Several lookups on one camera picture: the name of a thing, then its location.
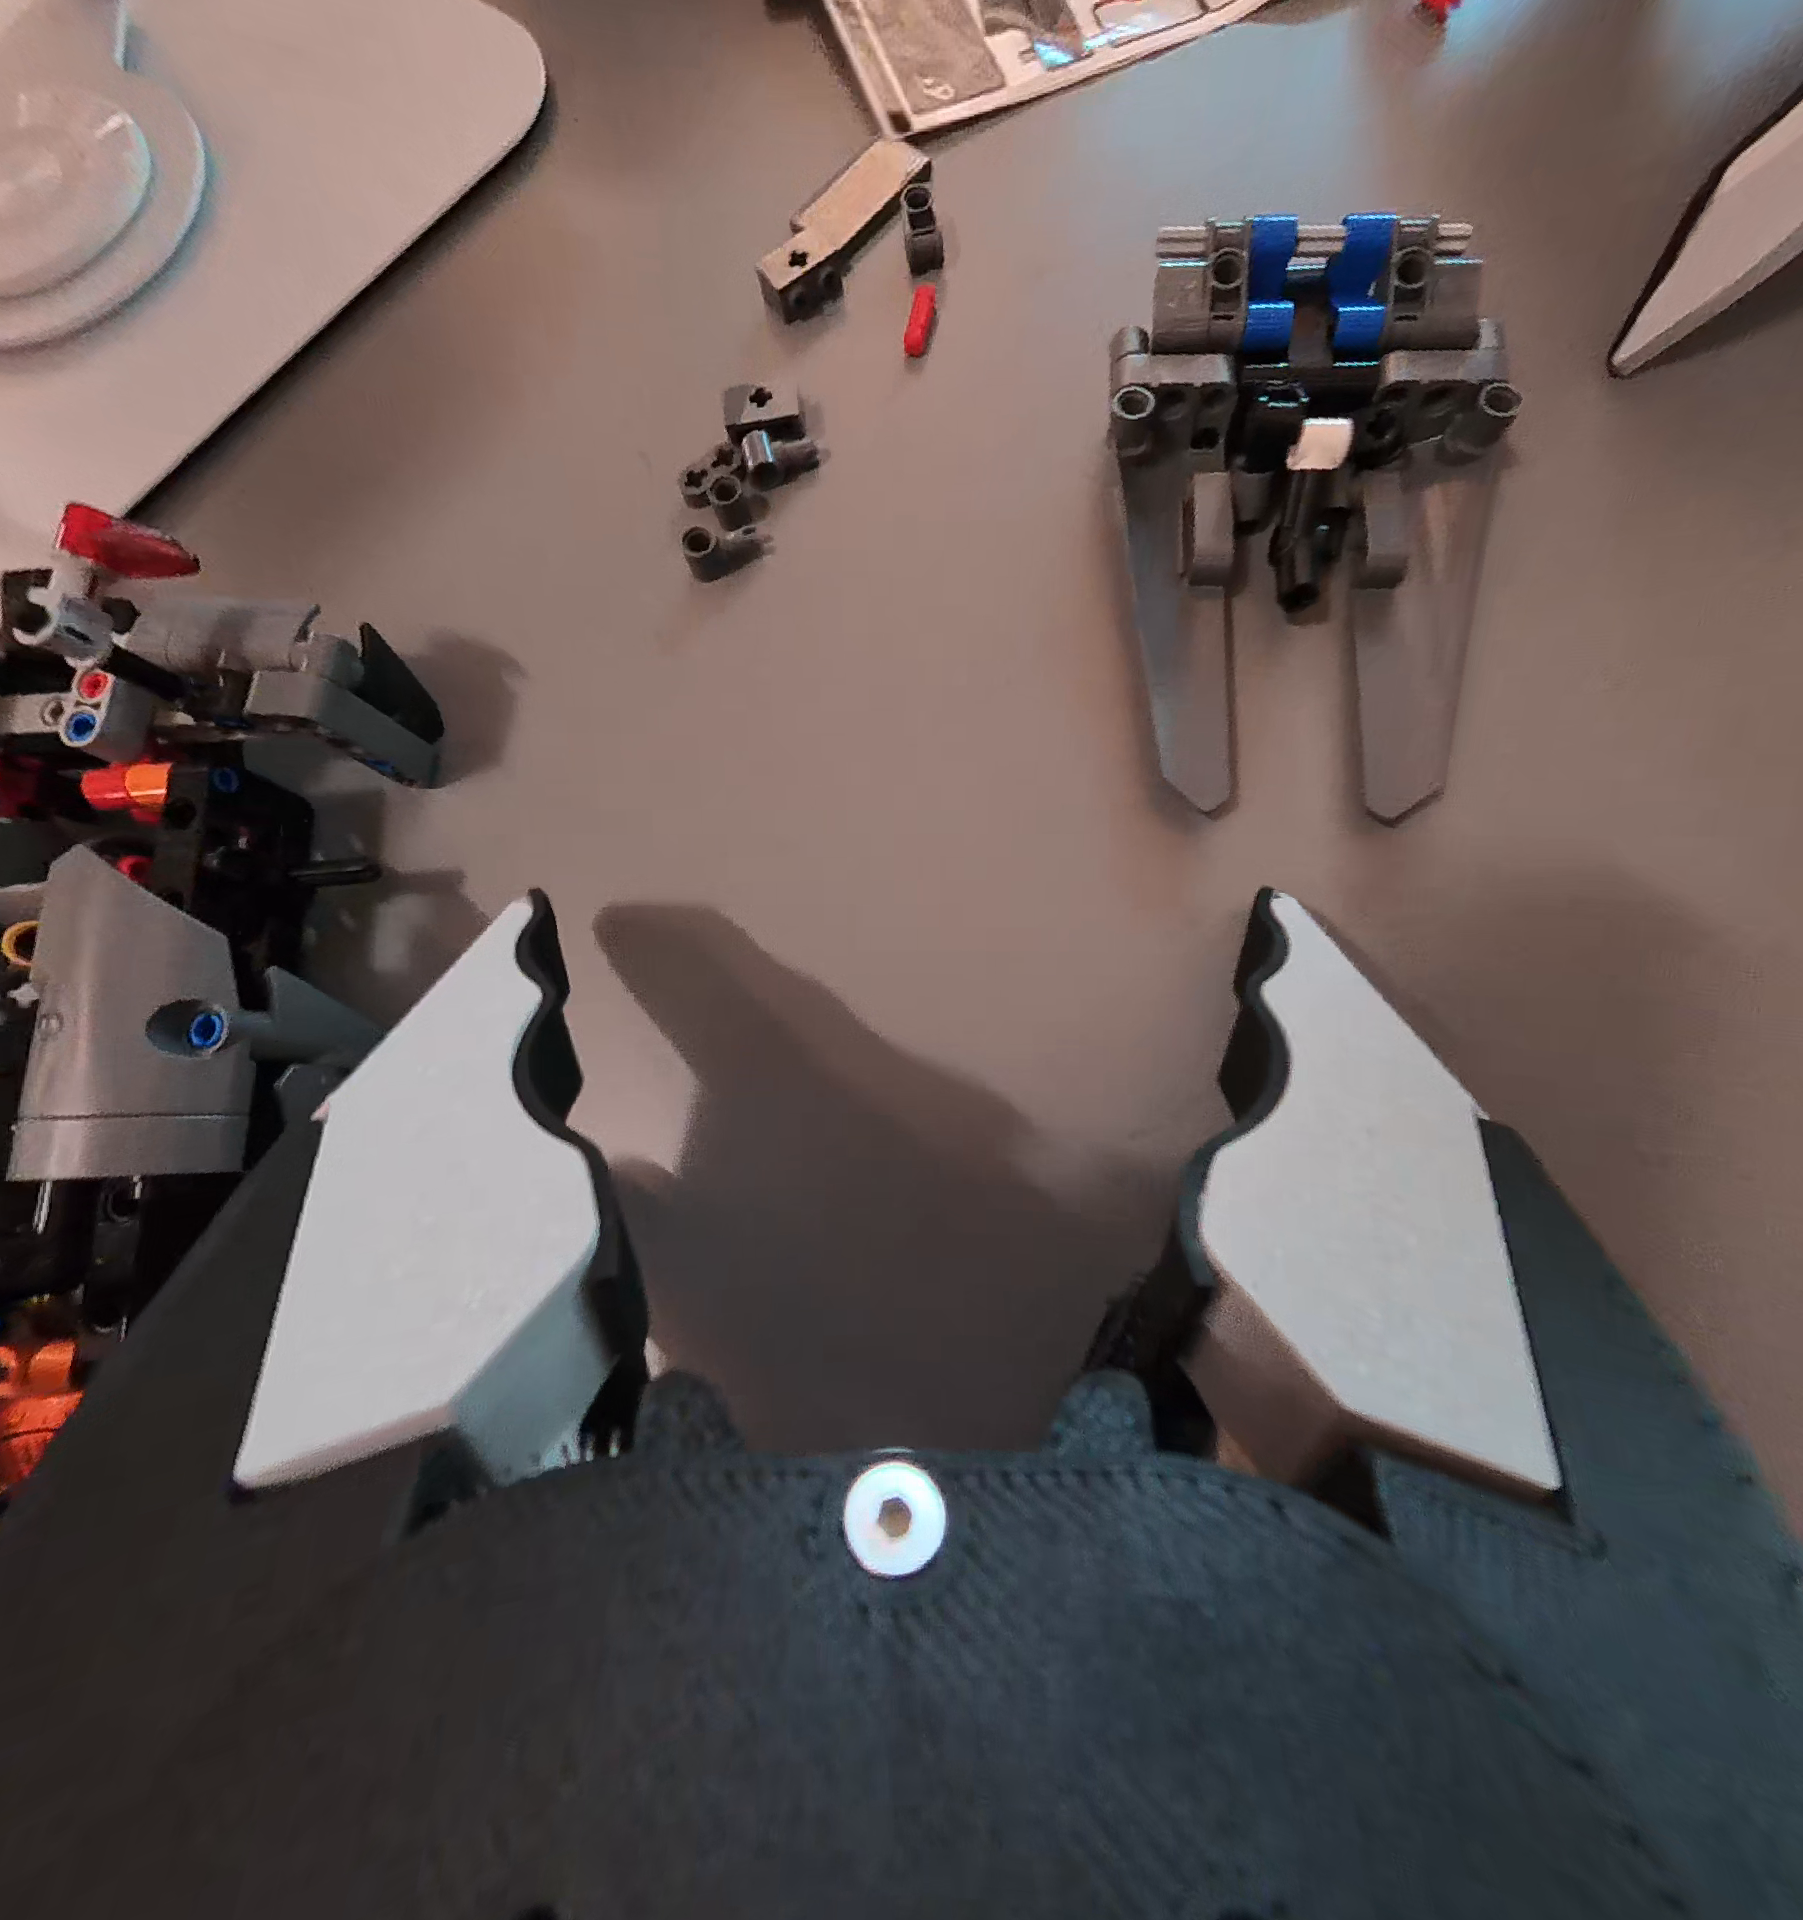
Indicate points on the grey blue lego subassembly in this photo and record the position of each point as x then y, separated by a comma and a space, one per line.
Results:
1314, 374

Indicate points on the dark grey lego connector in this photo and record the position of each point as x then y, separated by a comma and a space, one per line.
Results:
782, 458
721, 551
713, 482
764, 407

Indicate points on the printed paper sheet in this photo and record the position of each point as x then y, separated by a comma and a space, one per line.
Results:
960, 53

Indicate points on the dark grey lego beam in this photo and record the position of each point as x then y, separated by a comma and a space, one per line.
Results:
843, 224

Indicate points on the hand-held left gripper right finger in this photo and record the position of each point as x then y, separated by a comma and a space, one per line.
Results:
1365, 1216

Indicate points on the red lego pin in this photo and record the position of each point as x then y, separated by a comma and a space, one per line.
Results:
920, 318

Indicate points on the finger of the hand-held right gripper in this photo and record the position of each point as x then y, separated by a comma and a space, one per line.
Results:
1770, 240

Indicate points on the small black lego connector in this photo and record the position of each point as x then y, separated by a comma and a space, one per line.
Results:
923, 224

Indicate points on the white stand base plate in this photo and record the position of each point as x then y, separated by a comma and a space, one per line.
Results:
316, 195

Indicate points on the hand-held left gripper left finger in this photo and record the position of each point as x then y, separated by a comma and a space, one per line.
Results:
423, 1200

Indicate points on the large black orange lego model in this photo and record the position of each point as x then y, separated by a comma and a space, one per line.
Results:
121, 990

